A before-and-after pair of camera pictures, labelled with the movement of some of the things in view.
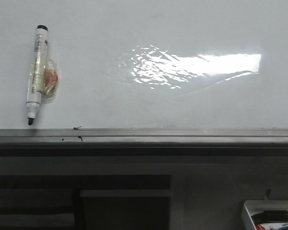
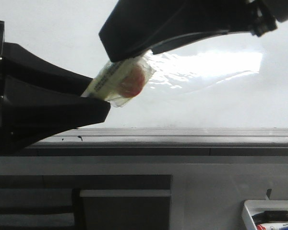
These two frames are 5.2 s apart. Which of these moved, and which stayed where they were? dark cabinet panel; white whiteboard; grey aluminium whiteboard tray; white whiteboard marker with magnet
Moved: white whiteboard marker with magnet
Stayed: white whiteboard; grey aluminium whiteboard tray; dark cabinet panel
